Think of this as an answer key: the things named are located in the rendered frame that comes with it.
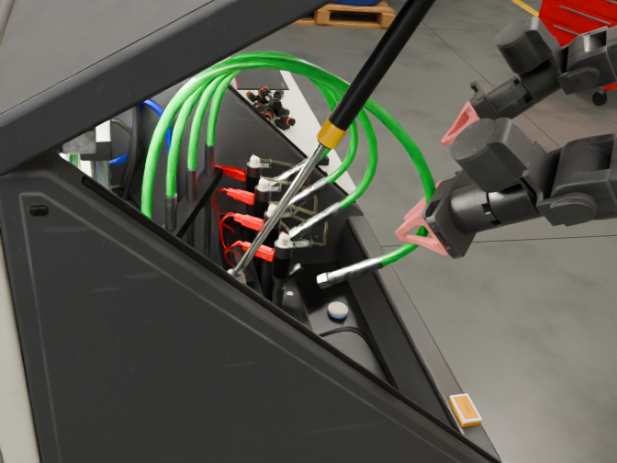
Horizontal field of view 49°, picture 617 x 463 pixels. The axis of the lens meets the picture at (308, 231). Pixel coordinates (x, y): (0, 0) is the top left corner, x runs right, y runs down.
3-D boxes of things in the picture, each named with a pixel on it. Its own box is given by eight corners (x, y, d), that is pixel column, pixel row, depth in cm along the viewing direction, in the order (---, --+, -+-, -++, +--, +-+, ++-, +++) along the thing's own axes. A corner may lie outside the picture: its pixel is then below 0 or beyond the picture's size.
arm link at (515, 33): (603, 84, 99) (604, 50, 104) (569, 23, 93) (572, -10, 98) (526, 113, 106) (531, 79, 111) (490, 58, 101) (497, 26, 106)
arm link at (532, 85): (574, 88, 104) (562, 73, 109) (555, 54, 101) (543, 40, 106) (533, 113, 107) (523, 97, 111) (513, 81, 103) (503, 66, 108)
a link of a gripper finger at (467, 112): (431, 123, 114) (480, 92, 111) (453, 153, 118) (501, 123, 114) (438, 142, 109) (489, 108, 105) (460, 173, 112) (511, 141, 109)
